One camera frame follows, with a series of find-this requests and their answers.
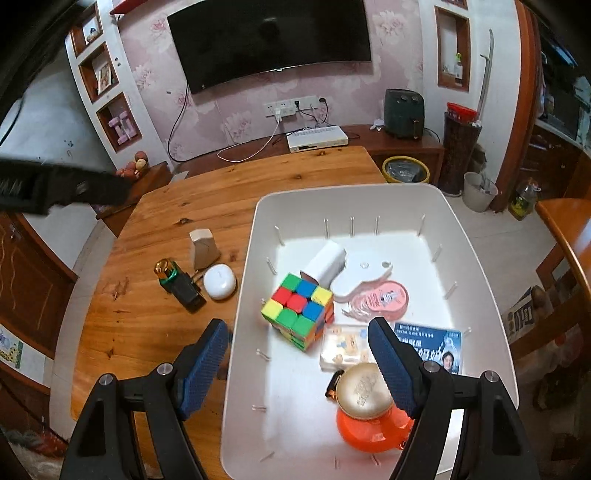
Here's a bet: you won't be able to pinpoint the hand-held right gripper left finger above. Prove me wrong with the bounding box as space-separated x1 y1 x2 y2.
60 318 232 480

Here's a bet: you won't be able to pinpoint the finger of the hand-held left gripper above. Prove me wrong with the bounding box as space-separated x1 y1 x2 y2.
46 165 132 215

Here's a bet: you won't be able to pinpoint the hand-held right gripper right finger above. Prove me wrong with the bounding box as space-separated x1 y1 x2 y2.
367 316 542 480

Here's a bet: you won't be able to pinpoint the gold round compact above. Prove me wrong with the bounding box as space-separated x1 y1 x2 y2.
333 362 396 418

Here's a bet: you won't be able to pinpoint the blue printed card box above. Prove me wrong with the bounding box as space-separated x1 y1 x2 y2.
393 322 464 374

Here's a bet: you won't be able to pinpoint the clear box of small figures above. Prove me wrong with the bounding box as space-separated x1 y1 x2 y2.
320 324 370 371

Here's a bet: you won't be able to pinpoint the pink tape dispenser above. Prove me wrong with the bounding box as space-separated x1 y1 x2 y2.
342 280 410 322

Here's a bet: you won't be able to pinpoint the orange plastic toy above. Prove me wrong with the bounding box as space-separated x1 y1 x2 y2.
335 406 416 455

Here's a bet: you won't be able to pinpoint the white curved plastic piece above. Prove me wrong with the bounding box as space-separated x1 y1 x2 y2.
332 256 394 304

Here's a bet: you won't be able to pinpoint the white plastic bin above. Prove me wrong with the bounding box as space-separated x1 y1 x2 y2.
221 184 520 480

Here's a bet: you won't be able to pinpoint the multicoloured puzzle cube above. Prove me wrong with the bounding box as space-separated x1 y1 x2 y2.
261 273 335 352

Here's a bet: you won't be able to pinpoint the white carton box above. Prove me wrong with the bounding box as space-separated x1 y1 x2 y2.
300 241 347 288

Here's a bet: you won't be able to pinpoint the peach plush toys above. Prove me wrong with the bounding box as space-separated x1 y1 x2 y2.
115 152 151 179

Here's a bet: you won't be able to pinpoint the low wooden cabinet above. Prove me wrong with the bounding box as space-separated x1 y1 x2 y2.
96 161 171 236

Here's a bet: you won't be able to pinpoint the pink dumbbells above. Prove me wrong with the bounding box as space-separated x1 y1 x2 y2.
108 113 134 141

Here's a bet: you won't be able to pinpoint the black lighter with gold-green top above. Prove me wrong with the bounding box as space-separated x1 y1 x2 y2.
167 272 207 315

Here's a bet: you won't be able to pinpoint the white oval earbud case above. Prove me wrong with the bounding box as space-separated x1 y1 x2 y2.
203 263 238 302

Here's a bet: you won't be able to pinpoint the wooden table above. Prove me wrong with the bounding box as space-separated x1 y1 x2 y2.
69 146 384 480

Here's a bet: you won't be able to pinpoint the brown wooden door cabinet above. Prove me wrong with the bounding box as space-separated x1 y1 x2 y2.
0 210 79 393

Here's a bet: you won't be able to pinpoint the framed picture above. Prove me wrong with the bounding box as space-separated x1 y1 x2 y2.
95 60 114 93

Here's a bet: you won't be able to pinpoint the beige small carton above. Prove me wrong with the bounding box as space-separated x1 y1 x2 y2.
188 228 221 271

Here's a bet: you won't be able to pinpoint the printed cardboard box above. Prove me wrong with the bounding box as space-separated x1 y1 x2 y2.
501 286 555 344

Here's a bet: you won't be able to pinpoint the colourful sticker sheet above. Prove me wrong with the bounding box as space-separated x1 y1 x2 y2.
0 323 24 370

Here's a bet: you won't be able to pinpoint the dark bundle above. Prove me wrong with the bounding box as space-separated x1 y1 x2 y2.
531 362 591 411

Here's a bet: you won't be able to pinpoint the white plastic bucket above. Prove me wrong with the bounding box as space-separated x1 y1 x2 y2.
463 172 499 213

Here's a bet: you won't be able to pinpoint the yellow trash bin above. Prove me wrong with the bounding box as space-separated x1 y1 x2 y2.
382 156 431 184

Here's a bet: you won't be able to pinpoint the shaggy grey rug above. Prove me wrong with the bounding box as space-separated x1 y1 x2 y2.
0 429 63 480

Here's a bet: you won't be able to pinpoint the yellow cooking oil bottle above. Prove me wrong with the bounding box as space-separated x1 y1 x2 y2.
508 178 540 221

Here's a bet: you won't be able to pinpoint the wooden television cabinet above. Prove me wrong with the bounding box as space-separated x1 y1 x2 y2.
175 124 446 195

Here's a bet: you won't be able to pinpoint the dark tall stand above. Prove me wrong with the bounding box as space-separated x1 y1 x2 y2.
438 111 483 197

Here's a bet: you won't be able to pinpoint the wooden chair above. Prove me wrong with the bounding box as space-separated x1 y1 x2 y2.
536 198 591 305

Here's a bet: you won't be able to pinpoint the black flat television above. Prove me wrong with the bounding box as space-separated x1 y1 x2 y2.
166 0 373 95

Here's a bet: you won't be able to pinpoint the white set-top box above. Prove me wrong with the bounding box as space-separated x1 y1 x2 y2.
286 124 350 153

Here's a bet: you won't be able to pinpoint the dark green air fryer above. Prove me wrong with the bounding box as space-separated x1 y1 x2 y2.
384 89 426 139

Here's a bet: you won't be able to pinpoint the wooden kitchen cabinet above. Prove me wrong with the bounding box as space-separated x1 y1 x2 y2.
529 120 591 199

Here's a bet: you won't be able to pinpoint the red lidded container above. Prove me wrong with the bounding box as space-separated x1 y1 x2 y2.
445 102 478 123

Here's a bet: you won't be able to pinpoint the black television cable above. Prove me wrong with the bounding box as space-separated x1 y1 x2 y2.
167 83 195 162

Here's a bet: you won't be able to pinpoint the white wall shelf unit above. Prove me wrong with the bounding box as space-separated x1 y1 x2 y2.
65 0 148 155

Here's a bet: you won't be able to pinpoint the white charger cable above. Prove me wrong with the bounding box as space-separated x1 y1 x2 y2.
217 108 284 163

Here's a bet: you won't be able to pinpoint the white wall outlet strip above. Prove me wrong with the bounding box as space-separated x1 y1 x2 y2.
263 95 328 118

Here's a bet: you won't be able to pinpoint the black outlet cables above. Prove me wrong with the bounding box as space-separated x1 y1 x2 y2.
295 98 331 128

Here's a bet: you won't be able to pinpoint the wooden door frame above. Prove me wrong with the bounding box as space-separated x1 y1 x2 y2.
512 0 546 195

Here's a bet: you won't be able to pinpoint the brown wall niche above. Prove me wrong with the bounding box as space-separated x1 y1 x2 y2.
434 6 472 93

